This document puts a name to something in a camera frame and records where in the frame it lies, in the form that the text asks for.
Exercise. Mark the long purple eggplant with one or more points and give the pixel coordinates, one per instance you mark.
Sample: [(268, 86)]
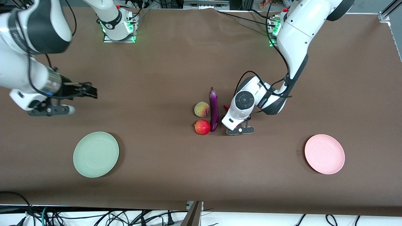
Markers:
[(214, 110)]

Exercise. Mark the aluminium extrusion rail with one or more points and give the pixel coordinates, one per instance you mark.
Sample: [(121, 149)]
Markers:
[(391, 8)]

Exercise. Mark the pale green plate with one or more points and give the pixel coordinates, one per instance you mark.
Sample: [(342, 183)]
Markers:
[(95, 154)]

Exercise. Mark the red chili pepper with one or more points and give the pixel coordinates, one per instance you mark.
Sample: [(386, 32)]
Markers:
[(225, 107)]

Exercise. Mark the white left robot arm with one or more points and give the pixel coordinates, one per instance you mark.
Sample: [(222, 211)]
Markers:
[(295, 34)]

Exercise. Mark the aluminium frame bar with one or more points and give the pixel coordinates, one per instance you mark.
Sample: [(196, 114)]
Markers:
[(205, 4)]

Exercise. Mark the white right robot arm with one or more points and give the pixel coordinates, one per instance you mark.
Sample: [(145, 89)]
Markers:
[(15, 69)]

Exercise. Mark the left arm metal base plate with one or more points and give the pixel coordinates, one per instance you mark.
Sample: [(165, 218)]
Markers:
[(272, 37)]

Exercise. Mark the metal corner bracket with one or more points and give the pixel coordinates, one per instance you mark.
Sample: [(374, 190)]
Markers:
[(384, 17)]

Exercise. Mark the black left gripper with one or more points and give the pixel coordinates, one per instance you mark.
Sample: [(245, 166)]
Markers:
[(248, 118)]

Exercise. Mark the brown table cover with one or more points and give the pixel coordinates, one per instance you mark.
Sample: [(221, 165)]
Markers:
[(157, 78)]

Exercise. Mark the grey metal post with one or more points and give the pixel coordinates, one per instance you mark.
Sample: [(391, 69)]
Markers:
[(193, 215)]

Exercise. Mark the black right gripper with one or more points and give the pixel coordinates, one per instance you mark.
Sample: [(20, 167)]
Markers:
[(69, 89)]

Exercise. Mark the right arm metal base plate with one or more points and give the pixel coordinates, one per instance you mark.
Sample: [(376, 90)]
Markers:
[(135, 29)]

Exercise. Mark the orange background object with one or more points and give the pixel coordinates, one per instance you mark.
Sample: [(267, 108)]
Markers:
[(263, 3)]

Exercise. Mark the red apple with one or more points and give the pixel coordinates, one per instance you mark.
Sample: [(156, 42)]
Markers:
[(202, 127)]

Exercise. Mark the pink plate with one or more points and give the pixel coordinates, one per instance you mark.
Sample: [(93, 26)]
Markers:
[(324, 154)]

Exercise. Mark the yellow-pink peach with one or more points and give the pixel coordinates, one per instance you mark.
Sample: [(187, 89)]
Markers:
[(201, 109)]

